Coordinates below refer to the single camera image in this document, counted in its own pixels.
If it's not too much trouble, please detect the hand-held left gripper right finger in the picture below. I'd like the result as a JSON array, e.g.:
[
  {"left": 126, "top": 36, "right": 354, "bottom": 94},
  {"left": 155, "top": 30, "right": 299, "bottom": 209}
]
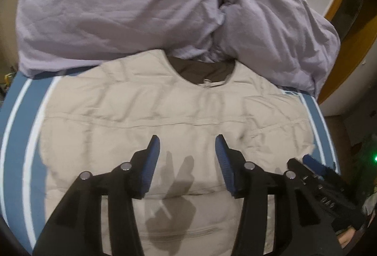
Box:
[{"left": 215, "top": 135, "right": 340, "bottom": 256}]

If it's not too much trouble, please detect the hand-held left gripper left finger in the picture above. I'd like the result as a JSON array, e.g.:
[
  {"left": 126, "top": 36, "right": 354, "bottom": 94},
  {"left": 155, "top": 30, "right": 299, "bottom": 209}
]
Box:
[{"left": 32, "top": 135, "right": 161, "bottom": 256}]

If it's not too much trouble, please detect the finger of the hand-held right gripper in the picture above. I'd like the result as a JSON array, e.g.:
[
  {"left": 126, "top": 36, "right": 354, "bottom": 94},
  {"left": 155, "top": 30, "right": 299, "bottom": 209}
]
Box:
[
  {"left": 302, "top": 154, "right": 338, "bottom": 183},
  {"left": 287, "top": 157, "right": 335, "bottom": 209}
]

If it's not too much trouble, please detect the beige puffer vest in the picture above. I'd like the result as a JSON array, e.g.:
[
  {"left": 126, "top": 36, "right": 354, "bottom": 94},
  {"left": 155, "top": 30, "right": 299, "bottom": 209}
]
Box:
[{"left": 38, "top": 49, "right": 317, "bottom": 256}]

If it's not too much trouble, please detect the person's right hand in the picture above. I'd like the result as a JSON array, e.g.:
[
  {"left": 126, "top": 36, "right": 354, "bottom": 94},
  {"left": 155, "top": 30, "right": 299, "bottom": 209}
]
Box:
[{"left": 331, "top": 213, "right": 370, "bottom": 249}]

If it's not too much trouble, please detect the dark device with green light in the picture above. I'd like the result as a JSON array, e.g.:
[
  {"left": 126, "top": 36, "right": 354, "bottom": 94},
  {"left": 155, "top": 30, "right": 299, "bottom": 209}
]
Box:
[{"left": 350, "top": 134, "right": 377, "bottom": 215}]

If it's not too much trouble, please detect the large lavender pillow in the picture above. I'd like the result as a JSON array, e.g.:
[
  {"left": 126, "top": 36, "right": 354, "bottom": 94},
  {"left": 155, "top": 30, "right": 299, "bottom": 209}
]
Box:
[{"left": 277, "top": 0, "right": 377, "bottom": 105}]

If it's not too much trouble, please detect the blue white striped bed sheet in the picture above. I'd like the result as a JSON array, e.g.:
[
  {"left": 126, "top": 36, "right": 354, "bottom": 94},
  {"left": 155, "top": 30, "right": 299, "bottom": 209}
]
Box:
[{"left": 0, "top": 66, "right": 342, "bottom": 256}]

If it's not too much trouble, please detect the lavender duvet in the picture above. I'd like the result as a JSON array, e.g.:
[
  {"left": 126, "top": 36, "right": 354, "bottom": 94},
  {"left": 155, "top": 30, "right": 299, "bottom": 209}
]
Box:
[{"left": 16, "top": 0, "right": 342, "bottom": 97}]

